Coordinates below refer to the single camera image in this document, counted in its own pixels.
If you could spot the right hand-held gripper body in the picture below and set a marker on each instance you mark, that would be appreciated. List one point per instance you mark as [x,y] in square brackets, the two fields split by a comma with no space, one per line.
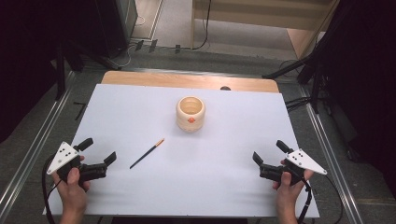
[303,160]

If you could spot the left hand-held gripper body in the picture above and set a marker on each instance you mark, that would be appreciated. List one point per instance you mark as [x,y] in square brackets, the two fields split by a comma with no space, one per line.
[63,155]

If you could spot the person's right hand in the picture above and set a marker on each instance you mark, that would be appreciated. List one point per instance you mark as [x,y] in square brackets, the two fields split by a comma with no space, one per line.
[288,196]

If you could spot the person's left hand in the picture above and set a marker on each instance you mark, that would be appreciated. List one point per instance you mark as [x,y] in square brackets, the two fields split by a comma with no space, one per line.
[73,196]

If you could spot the dark pencil with orange end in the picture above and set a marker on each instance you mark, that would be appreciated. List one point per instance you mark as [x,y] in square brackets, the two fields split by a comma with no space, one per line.
[146,154]

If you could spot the white table mat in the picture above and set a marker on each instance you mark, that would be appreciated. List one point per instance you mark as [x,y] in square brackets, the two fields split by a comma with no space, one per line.
[186,174]

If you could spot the beige wooden cup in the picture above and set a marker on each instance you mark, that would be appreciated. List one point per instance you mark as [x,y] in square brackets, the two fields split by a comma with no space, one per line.
[190,116]

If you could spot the black tripod stand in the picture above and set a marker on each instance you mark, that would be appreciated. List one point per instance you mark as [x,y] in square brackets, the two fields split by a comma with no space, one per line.
[311,68]
[62,68]

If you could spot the dark curtain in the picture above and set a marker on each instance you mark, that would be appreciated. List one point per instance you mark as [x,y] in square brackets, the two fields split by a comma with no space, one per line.
[367,77]
[21,62]

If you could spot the dark cabinet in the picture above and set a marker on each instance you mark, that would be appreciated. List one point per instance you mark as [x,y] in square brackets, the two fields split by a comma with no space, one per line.
[120,25]

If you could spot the light wooden shelf unit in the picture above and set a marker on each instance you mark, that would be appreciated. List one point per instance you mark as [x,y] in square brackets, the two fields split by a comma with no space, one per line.
[267,15]

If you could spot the metal floor rail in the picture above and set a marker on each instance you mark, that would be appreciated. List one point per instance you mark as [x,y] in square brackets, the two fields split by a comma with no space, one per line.
[34,152]
[333,168]

